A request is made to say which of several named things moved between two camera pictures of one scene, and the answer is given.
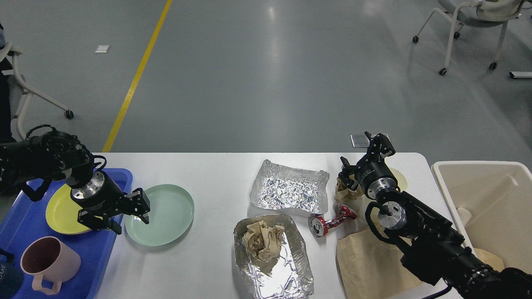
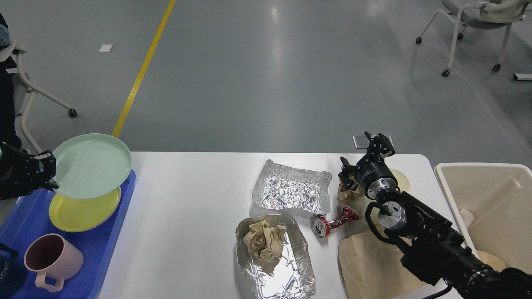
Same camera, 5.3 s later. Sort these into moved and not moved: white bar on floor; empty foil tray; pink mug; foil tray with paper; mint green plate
Moved: mint green plate
Not moved: white bar on floor; foil tray with paper; pink mug; empty foil tray
